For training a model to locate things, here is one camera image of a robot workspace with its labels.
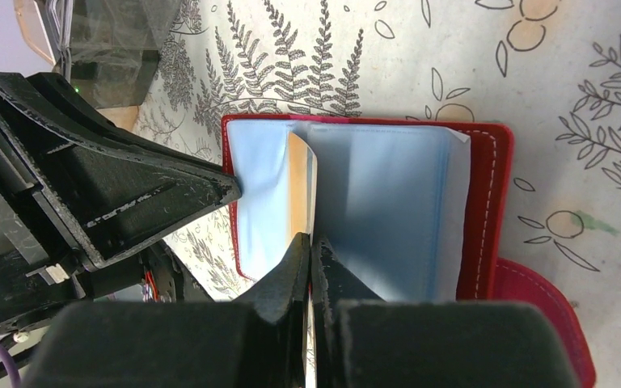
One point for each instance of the red leather card holder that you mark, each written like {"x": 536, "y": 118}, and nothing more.
{"x": 413, "y": 208}

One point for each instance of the clear acrylic card organizer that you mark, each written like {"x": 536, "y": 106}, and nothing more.
{"x": 108, "y": 50}

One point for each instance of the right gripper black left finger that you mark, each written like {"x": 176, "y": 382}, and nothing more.
{"x": 256, "y": 340}

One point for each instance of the wooden block base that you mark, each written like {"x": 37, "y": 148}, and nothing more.
{"x": 124, "y": 117}

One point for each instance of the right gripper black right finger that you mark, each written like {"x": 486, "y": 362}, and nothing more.
{"x": 525, "y": 336}

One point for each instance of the floral patterned table mat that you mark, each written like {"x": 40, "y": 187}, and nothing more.
{"x": 550, "y": 70}

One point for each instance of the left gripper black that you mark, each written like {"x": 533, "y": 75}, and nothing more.
{"x": 78, "y": 193}

